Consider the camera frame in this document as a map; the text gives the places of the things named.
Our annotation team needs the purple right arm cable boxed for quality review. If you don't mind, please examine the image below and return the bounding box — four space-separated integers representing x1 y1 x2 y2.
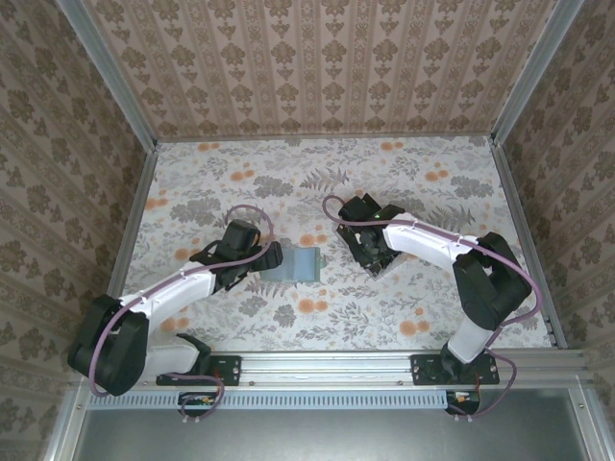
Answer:
322 194 538 424

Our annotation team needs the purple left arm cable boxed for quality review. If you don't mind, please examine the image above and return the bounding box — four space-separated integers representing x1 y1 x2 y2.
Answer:
88 204 279 428

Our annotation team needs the grey-blue cloth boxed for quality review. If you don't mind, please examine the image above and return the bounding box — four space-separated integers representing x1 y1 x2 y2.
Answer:
260 247 329 283

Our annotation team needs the aluminium side rail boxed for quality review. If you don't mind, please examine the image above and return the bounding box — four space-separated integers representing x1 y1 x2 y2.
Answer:
489 136 571 352
106 141 160 308

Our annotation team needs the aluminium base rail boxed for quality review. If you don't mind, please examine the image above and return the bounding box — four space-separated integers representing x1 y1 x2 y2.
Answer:
71 350 595 388

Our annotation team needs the aluminium frame post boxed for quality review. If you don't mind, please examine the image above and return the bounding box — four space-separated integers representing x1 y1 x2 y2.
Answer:
55 0 160 153
489 0 578 145

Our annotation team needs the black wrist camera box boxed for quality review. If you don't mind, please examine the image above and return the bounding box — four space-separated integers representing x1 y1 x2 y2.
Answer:
337 194 379 223
223 219 261 251

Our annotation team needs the floral patterned table cover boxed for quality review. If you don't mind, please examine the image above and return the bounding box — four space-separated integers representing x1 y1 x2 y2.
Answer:
117 135 554 352

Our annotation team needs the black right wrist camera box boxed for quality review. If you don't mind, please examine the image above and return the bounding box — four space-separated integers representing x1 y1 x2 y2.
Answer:
337 194 379 223

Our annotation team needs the grey slotted cable duct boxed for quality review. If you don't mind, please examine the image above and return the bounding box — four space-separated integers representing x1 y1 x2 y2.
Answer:
88 389 453 410

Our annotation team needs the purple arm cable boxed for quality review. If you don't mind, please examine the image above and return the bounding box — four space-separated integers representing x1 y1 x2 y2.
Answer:
88 204 279 428
322 194 538 424

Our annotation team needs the grey metal sheet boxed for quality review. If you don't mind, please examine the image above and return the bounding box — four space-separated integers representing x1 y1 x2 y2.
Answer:
76 389 585 461

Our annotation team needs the small electronics board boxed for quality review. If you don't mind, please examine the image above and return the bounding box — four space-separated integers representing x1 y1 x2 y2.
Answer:
445 389 482 415
178 391 218 417

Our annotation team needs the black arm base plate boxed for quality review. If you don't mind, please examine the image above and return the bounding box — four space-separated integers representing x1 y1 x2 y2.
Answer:
410 353 500 386
156 353 242 388

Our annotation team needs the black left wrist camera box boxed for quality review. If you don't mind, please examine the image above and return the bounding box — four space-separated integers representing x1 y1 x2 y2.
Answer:
223 219 261 251

